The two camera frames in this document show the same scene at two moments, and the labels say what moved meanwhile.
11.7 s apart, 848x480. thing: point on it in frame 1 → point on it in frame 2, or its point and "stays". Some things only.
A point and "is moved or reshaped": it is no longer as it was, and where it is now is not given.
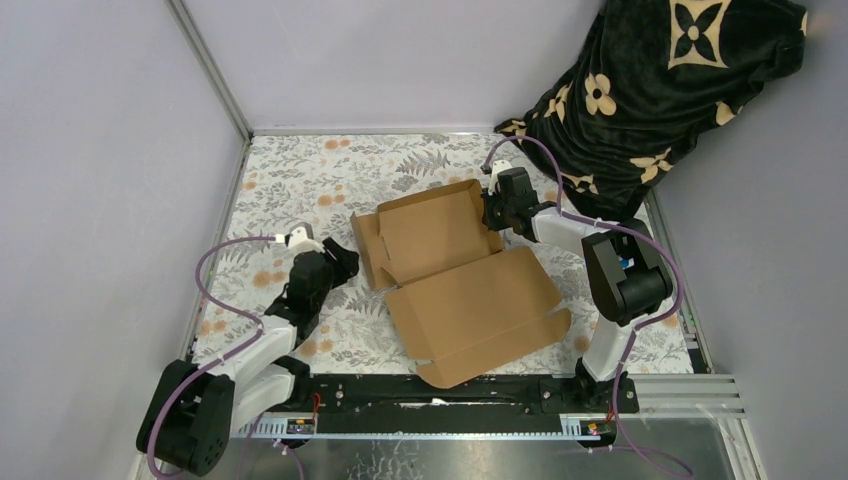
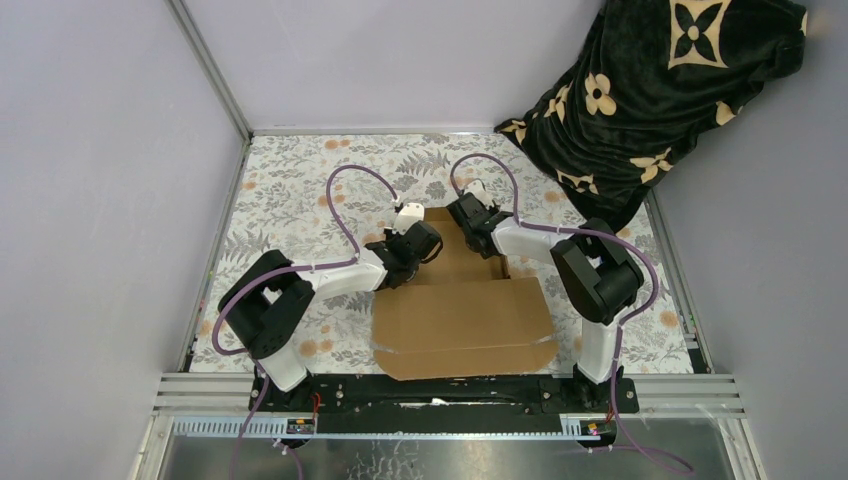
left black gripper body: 336,272 → 389,237
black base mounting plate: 410,404 stays
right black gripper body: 497,212 → 494,209
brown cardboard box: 457,299 is moved or reshaped
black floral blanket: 654,76 stays
